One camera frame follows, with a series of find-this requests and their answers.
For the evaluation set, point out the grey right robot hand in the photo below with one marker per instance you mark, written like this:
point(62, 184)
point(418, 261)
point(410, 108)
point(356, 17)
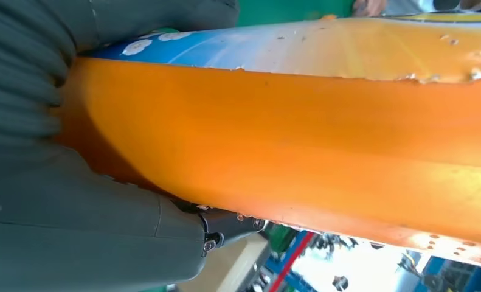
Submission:
point(83, 241)

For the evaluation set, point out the brown cardboard box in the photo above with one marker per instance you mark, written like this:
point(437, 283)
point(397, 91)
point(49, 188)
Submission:
point(224, 270)

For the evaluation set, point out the green plastic crate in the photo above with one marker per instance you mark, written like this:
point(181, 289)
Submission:
point(280, 237)

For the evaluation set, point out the red barrier rail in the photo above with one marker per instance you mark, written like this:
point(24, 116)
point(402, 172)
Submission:
point(290, 262)

